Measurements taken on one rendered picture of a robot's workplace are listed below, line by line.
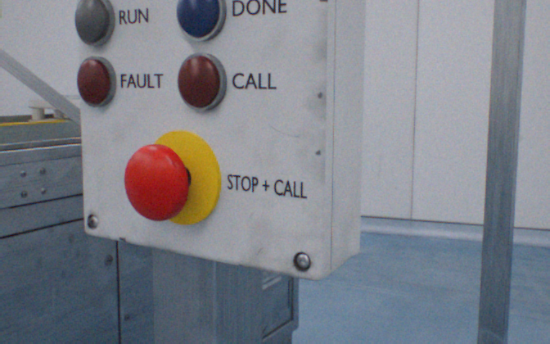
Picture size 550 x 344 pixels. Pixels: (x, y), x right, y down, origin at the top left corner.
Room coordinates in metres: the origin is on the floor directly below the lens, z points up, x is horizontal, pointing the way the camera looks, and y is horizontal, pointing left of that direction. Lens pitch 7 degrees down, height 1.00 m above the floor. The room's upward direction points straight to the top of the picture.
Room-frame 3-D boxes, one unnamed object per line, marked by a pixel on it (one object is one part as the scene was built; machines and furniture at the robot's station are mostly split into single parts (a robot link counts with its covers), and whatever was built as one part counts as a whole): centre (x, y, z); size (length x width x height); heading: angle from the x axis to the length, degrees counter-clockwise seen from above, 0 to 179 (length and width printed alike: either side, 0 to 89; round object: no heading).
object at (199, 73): (0.30, 0.04, 1.00); 0.03 x 0.01 x 0.03; 58
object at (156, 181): (0.31, 0.06, 0.95); 0.04 x 0.04 x 0.04; 58
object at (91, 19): (0.35, 0.11, 1.03); 0.03 x 0.01 x 0.03; 58
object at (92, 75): (0.35, 0.11, 1.00); 0.03 x 0.01 x 0.03; 58
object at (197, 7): (0.30, 0.04, 1.03); 0.03 x 0.01 x 0.03; 58
